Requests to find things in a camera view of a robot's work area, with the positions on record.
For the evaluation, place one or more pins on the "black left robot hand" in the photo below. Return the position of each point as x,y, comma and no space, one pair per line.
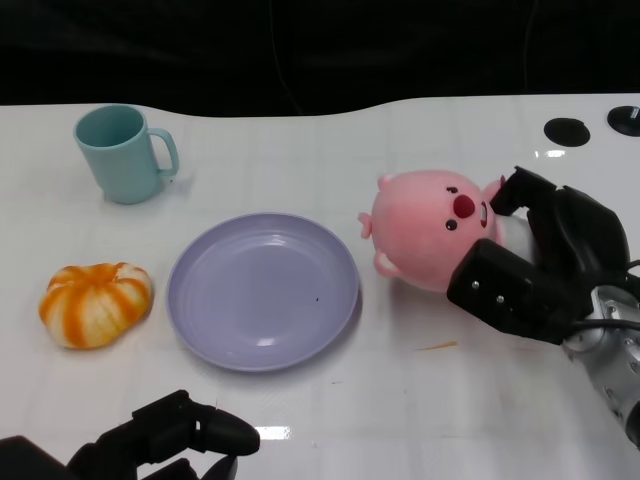
180,430

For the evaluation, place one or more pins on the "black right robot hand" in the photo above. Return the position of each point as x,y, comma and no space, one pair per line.
550,270

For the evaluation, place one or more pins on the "pink plush beaver doll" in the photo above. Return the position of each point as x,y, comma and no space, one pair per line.
425,225

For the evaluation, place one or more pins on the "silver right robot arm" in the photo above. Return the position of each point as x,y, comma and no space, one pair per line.
612,360

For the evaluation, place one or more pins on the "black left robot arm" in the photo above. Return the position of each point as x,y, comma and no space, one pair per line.
30,460

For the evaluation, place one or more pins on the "purple plastic plate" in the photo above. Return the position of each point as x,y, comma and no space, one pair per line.
262,292

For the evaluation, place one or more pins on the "black oval table grommet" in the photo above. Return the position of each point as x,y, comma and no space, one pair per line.
566,131

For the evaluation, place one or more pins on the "orange white toy pumpkin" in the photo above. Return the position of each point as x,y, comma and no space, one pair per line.
95,305

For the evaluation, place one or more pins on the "black grommet with pin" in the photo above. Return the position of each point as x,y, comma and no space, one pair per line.
625,120

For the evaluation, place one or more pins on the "teal plastic mug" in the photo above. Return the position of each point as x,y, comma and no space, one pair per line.
122,155

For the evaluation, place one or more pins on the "black backdrop curtain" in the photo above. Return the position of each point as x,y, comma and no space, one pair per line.
320,45

